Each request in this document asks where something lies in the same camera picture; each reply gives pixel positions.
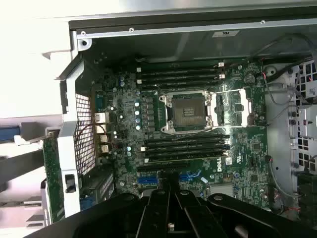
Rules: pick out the silver socket cover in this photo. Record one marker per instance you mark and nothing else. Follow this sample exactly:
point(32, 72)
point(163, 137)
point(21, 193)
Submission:
point(244, 99)

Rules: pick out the silver perforated disk bay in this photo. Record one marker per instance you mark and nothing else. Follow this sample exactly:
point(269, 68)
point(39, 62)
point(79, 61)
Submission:
point(305, 116)

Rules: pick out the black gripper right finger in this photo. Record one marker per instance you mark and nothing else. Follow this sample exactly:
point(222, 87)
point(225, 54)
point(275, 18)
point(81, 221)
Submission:
point(195, 218)

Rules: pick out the blue disk caddy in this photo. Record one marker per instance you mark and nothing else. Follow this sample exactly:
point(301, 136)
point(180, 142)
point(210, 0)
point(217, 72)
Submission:
point(8, 134)

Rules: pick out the black RAM slot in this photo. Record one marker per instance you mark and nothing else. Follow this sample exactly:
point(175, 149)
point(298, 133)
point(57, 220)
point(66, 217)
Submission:
point(178, 78)
point(178, 72)
point(185, 145)
point(185, 139)
point(185, 158)
point(178, 85)
point(185, 152)
point(178, 65)

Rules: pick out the green Dell motherboard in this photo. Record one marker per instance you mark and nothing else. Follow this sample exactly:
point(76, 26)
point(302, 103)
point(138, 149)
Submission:
point(247, 148)

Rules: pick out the blue expansion slot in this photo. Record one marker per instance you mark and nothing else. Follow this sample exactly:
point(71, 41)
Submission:
point(147, 181)

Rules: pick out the silver chipset heat sink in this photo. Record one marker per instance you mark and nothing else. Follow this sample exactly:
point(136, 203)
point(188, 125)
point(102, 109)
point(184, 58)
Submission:
point(221, 190)

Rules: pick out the CPU socket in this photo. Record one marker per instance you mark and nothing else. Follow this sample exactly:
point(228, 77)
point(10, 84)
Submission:
point(188, 111)

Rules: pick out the black open PC case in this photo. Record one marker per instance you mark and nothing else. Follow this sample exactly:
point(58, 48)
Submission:
point(223, 47)

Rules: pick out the black expansion slot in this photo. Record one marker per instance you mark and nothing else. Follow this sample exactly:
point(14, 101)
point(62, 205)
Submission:
point(163, 166)

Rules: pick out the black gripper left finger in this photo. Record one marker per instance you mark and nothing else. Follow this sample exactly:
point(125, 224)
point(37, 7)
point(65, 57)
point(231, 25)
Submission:
point(153, 218)

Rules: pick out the round coin battery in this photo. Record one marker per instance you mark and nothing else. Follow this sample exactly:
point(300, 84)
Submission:
point(249, 78)

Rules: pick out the grey parts rack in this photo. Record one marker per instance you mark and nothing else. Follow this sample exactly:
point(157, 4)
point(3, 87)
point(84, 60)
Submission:
point(22, 163)

